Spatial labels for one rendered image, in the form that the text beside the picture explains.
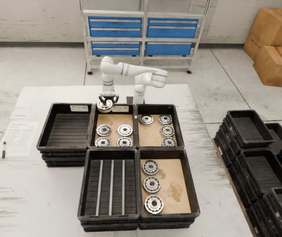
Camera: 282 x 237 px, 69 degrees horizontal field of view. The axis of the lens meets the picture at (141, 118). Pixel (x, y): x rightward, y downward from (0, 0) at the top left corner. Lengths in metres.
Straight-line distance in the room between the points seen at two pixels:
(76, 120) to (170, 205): 0.87
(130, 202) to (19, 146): 0.92
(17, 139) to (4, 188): 0.37
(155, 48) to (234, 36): 1.97
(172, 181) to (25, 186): 0.91
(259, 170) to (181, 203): 1.09
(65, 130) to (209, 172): 1.05
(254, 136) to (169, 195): 1.26
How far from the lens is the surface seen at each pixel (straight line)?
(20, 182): 1.55
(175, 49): 3.39
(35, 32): 4.30
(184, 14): 3.20
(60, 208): 1.40
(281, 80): 4.06
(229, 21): 4.55
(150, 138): 1.45
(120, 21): 3.07
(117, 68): 1.19
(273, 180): 2.19
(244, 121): 2.35
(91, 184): 1.28
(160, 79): 1.22
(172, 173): 1.32
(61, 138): 1.50
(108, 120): 1.55
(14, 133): 1.82
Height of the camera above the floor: 1.97
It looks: 47 degrees down
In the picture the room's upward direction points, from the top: 6 degrees clockwise
